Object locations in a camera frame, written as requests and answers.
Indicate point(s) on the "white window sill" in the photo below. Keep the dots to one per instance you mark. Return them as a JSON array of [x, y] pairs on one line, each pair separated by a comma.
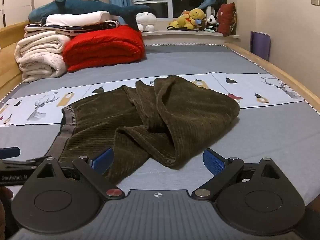
[[175, 37]]

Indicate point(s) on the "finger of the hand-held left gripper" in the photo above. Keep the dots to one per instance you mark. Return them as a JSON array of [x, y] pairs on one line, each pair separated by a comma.
[[22, 163], [10, 152]]

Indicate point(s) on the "purple rolled mat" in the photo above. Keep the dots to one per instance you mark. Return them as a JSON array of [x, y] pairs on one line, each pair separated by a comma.
[[260, 45]]

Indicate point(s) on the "panda plush toy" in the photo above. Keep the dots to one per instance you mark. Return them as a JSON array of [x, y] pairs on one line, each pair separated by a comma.
[[212, 21]]

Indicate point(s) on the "wooden bed frame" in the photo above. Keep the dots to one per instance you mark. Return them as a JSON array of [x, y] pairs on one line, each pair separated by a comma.
[[7, 36]]

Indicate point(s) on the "cream fleece folded blanket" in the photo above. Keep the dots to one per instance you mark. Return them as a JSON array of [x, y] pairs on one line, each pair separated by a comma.
[[40, 55]]

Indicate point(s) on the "white folded blanket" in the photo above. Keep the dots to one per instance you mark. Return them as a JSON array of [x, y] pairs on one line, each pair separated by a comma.
[[80, 17]]

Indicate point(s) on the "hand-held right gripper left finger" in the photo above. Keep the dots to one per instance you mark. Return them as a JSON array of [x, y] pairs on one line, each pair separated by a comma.
[[103, 158]]

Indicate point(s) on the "red cushion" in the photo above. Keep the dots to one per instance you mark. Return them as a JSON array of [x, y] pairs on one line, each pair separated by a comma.
[[226, 18]]

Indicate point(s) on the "navy star-patterned folded blanket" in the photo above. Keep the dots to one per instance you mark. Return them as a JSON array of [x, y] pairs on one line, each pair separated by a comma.
[[75, 28]]

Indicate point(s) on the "red folded quilt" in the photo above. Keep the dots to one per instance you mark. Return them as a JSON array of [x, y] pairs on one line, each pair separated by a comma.
[[105, 47]]

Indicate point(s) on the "white plush toy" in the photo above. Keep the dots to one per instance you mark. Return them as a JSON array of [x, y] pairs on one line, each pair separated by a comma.
[[145, 20]]

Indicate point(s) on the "white framed window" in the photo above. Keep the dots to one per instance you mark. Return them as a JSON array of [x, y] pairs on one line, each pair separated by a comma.
[[155, 2]]

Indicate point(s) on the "blue shark plush toy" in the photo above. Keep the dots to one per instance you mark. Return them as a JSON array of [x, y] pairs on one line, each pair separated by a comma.
[[82, 6]]

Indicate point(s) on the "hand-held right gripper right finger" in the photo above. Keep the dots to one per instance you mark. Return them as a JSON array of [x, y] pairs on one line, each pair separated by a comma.
[[213, 161]]

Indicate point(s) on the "yellow orange plush toy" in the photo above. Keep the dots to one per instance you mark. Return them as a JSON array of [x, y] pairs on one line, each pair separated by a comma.
[[181, 21]]

